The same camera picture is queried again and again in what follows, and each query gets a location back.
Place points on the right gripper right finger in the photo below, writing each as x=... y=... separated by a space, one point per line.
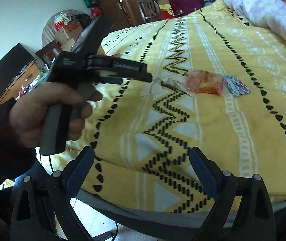
x=242 y=208

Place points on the cardboard boxes stack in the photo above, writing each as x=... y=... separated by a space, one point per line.
x=68 y=34

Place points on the wooden wardrobe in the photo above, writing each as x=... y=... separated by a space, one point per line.
x=117 y=0

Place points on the black television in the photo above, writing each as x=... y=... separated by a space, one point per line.
x=12 y=64

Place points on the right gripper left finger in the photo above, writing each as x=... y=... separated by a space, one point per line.
x=42 y=200

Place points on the dark left sleeve forearm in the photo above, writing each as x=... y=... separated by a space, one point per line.
x=15 y=159

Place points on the wooden chair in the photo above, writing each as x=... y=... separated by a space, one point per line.
x=149 y=10

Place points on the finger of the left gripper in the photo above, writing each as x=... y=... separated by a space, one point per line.
x=111 y=80

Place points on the red yellow gift box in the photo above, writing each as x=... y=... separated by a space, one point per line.
x=166 y=11

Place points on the orange snack packet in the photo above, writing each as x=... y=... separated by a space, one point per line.
x=199 y=81

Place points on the person's left hand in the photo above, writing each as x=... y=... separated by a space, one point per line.
x=37 y=114

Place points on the wooden drawer cabinet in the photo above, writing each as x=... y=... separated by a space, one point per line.
x=27 y=75

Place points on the clear white snack wrapper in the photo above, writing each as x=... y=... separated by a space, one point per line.
x=158 y=85

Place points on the blue pink patterned packet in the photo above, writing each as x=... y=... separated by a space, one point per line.
x=236 y=87

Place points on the yellow patterned bedspread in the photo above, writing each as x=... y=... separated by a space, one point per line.
x=142 y=143

